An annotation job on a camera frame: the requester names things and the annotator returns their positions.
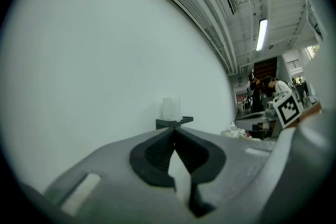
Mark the person's white shirt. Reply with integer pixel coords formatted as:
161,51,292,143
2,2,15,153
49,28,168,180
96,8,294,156
298,0,336,115

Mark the person's right forearm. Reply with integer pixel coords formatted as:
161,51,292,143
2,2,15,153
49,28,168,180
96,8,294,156
299,101,323,124

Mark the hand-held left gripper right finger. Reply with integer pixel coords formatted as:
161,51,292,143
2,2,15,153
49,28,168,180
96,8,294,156
174,127,278,212

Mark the ceiling tube light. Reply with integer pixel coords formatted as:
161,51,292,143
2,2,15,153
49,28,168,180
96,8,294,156
255,18,269,52

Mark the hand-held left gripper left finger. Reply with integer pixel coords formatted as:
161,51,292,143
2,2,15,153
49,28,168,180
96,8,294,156
43,127,190,223

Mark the brown staircase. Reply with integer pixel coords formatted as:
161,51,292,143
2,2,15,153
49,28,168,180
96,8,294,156
253,56,278,82

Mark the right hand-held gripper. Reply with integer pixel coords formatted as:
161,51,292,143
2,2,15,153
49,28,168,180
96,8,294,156
234,92,302,130

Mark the white paper roll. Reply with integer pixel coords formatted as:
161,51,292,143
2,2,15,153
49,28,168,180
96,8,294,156
161,97,182,122

